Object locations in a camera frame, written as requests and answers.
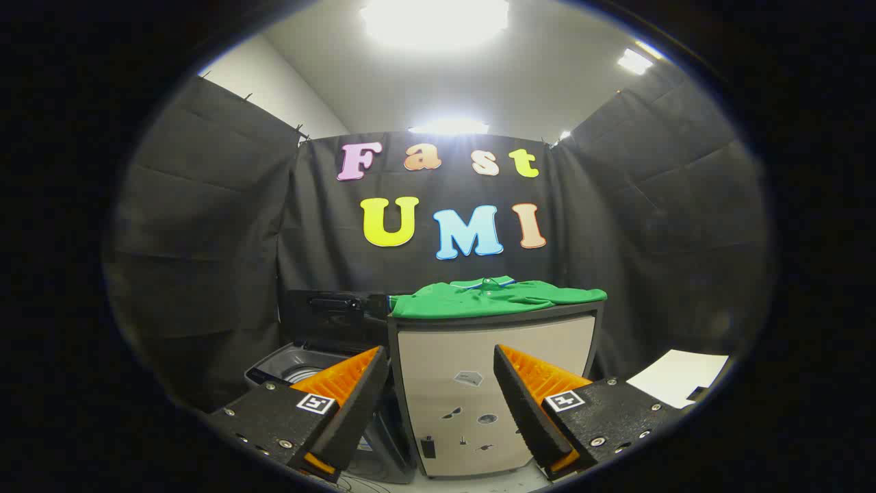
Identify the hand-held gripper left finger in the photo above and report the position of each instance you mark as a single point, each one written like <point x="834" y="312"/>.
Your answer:
<point x="359" y="411"/>

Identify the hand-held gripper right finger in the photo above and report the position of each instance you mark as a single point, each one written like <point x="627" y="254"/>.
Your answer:
<point x="523" y="411"/>

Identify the grey washing machine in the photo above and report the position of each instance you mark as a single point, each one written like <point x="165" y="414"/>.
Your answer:
<point x="277" y="366"/>

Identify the green polo shirt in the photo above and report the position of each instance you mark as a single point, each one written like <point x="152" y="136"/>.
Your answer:
<point x="493" y="301"/>

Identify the beige cabinet with dark top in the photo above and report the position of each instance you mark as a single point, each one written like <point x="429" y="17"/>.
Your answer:
<point x="452" y="356"/>

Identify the white paper sheet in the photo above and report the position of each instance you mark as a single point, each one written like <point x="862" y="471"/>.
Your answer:
<point x="674" y="380"/>

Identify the black backdrop cloth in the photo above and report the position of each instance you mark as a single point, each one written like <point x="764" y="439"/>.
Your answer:
<point x="205" y="239"/>

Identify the ceiling light panel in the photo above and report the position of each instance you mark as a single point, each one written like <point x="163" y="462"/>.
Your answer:
<point x="635" y="61"/>

